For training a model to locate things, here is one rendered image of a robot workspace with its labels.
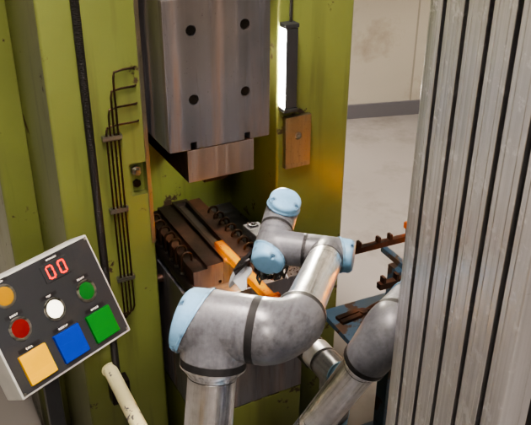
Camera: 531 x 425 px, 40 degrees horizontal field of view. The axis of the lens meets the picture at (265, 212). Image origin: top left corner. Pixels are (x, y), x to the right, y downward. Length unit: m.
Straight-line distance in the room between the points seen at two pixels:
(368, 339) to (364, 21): 4.64
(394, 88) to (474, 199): 5.50
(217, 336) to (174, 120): 0.85
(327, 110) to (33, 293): 1.06
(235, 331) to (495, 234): 0.62
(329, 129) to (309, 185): 0.20
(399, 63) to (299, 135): 3.91
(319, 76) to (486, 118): 1.62
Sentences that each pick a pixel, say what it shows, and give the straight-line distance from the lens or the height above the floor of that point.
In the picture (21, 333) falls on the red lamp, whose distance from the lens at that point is 1.84.
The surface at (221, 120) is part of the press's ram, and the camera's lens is 2.00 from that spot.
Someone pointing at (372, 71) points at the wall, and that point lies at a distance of 6.08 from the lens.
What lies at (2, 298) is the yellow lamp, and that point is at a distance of 1.83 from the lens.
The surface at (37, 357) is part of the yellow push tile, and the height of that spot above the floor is 1.02.
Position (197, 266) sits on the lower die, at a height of 0.98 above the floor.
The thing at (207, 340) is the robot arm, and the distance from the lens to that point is 1.23.
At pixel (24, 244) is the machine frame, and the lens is 2.63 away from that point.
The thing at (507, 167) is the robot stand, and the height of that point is 1.88.
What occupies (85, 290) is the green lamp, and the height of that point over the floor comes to 1.09.
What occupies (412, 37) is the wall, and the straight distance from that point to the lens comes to 6.13.
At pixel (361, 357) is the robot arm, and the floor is 1.21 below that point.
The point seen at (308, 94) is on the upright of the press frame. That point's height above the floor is 1.41.
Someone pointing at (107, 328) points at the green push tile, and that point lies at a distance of 1.95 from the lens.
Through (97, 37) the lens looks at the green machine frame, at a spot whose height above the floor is 1.66.
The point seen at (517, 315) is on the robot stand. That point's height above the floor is 1.77.
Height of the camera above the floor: 2.14
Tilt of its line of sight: 28 degrees down
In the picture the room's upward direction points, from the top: straight up
